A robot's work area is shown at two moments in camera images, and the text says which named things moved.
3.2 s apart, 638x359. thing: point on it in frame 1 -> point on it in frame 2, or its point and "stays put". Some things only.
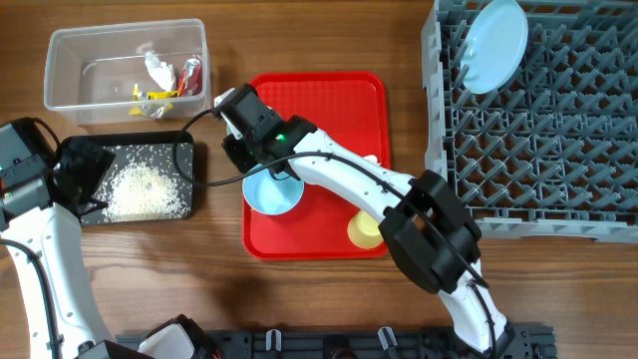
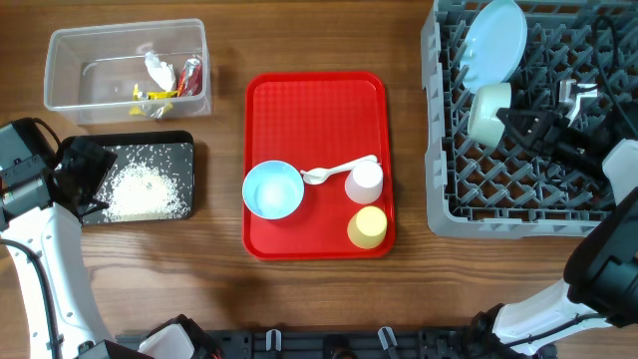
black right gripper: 233,148 -> 546,127
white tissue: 162,73 stays put
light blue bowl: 271,192 stays put
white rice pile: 140,192 stays put
